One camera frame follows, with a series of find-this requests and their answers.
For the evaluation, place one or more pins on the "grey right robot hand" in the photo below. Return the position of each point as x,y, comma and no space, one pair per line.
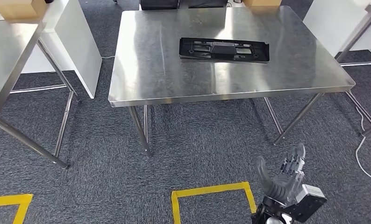
281,187

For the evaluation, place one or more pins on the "stainless steel workbench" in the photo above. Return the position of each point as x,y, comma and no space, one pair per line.
157,61

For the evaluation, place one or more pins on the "black plastic plate frame part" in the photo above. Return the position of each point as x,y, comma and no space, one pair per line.
222,48

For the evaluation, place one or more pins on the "brown cardboard box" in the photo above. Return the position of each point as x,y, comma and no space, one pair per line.
18,9
261,2

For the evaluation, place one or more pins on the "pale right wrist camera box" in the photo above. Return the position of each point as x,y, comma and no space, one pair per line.
311,191

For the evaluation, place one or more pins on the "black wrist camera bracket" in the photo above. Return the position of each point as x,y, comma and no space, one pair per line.
275,207

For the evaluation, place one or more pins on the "yellow floor tape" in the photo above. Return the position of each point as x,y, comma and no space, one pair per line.
210,189
6,200

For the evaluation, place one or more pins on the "white partition panel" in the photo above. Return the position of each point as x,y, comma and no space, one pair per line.
328,24

